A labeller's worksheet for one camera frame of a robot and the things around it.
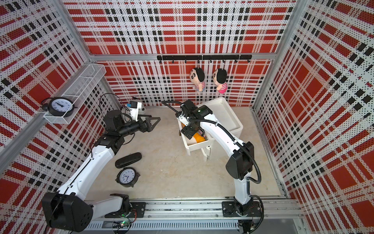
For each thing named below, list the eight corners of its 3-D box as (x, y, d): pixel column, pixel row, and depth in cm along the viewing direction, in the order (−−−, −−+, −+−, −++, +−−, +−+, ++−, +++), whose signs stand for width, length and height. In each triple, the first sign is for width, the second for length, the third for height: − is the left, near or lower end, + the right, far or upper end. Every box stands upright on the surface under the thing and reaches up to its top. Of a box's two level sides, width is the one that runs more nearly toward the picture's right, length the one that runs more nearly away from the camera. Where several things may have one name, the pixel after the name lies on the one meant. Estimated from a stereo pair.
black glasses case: (117, 168, 89) (115, 167, 87) (116, 164, 91) (114, 162, 89) (142, 157, 94) (141, 155, 92) (141, 153, 96) (139, 151, 94)
